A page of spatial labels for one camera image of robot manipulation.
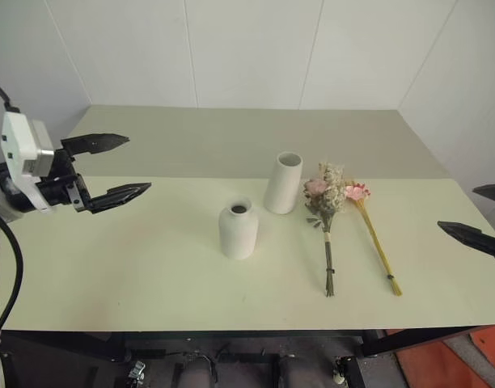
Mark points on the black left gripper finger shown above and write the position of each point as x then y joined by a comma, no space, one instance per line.
118,195
98,142

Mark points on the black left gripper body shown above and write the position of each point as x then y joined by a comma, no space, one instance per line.
59,186

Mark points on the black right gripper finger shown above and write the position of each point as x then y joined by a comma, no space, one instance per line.
494,193
470,235

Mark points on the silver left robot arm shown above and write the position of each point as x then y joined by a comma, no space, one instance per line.
2,213

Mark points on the white bottle-shaped ceramic vase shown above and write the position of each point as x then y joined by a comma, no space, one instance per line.
238,234

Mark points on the white cylindrical ceramic vase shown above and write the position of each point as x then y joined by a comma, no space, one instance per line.
283,184

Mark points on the pink flower with yellow stems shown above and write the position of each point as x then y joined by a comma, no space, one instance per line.
373,238

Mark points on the orange floor mat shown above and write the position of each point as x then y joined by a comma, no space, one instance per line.
425,369

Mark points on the dried pink rose bouquet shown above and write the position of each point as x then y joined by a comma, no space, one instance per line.
326,194

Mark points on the silver caster wheel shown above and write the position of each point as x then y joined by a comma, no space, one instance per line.
339,369
136,369

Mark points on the black metal table frame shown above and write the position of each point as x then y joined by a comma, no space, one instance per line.
417,337

